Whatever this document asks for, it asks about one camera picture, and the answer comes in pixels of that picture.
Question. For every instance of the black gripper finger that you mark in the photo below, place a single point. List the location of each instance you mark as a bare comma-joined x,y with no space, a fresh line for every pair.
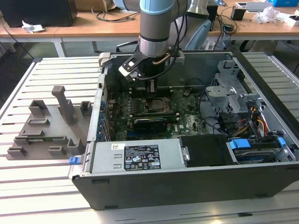
152,86

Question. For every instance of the silver CPU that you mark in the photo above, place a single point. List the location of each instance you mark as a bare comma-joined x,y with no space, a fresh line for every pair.
157,104

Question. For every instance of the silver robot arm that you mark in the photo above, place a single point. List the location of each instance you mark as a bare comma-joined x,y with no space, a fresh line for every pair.
154,28

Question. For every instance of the CPU socket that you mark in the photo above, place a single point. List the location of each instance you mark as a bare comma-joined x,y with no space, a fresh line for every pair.
146,111

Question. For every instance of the round coin battery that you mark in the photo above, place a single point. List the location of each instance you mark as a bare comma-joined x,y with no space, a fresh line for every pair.
186,93

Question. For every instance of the black chair base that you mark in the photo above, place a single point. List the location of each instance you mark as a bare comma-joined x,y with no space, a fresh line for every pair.
126,44

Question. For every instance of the black graphics card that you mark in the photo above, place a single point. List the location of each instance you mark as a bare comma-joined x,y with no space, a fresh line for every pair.
149,126

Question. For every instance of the green motherboard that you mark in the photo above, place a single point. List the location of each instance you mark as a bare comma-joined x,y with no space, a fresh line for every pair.
191,121

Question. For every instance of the blue expansion slot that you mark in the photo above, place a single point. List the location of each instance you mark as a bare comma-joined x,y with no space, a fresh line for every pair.
129,134

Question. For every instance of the pale blue office chair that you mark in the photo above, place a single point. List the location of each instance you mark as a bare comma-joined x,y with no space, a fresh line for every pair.
201,35

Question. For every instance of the silver drive cage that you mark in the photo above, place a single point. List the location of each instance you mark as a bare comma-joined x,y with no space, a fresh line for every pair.
224,93

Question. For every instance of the wooden desk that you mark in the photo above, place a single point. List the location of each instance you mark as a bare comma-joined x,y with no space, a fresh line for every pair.
93,28

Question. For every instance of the black plastic shroud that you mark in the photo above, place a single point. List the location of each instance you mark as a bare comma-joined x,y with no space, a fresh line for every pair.
205,149

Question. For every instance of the grey power supply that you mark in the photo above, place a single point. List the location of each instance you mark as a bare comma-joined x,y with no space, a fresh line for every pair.
102,156

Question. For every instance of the brown cardboard box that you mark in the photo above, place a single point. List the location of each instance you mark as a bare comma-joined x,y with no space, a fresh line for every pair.
91,4

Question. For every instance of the small black box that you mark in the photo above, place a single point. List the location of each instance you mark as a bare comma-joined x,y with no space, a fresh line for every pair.
237,14

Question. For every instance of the hard disk in blue carrier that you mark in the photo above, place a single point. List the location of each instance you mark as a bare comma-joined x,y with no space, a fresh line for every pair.
239,144

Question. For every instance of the grey parts rack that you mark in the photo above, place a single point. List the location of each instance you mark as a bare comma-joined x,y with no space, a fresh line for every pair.
53,126

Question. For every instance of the blue case latch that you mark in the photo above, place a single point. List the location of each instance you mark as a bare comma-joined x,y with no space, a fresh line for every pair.
74,161

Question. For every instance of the black and silver PC case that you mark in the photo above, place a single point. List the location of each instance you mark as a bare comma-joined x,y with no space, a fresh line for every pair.
187,191

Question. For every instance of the grey tray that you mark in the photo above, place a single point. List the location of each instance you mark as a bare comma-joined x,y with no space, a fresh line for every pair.
257,6

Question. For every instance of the clear plastic wrap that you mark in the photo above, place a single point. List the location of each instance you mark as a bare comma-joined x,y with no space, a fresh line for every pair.
266,15

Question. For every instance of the crumpled white paper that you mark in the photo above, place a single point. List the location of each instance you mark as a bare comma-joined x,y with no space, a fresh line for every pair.
32,27

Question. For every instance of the large black box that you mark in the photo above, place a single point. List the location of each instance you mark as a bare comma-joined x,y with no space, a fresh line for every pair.
37,11

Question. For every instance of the small blue clip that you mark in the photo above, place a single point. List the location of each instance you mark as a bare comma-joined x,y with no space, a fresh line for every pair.
282,142

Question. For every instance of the white box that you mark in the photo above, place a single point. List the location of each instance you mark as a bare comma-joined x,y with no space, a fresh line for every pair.
289,19

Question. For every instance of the blue box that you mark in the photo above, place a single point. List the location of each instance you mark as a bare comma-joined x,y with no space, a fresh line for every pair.
286,2

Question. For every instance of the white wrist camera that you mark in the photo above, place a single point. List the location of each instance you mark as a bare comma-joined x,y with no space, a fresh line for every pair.
129,67

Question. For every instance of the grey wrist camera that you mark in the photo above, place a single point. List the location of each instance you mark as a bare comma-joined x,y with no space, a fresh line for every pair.
177,57

